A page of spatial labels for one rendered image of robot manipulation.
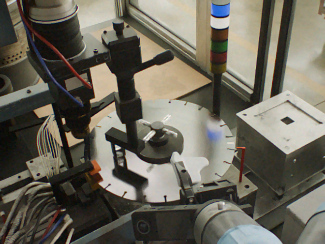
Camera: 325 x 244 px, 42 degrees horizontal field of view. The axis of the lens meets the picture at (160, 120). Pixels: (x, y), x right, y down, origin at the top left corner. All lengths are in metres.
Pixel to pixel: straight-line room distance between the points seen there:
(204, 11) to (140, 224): 0.92
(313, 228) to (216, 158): 0.35
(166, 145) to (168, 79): 0.61
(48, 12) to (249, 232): 0.41
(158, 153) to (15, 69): 0.72
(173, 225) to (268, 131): 0.49
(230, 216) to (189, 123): 0.49
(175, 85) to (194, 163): 0.76
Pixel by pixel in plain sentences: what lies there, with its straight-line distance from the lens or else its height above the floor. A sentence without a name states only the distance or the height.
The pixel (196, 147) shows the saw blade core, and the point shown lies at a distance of 0.92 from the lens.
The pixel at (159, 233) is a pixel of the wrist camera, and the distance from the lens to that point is 0.64.
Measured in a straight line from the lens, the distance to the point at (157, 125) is 0.89.
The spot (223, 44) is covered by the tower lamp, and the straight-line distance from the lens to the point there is 1.07.
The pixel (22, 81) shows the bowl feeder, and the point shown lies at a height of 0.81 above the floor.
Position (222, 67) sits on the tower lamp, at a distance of 1.11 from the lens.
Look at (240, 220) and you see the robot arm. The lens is 0.50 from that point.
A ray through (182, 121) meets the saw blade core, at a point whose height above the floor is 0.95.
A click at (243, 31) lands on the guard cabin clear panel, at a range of 1.32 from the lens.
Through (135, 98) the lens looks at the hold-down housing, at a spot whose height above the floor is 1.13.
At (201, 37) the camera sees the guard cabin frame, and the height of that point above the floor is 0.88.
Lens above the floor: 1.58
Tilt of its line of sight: 39 degrees down
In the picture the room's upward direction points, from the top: 4 degrees counter-clockwise
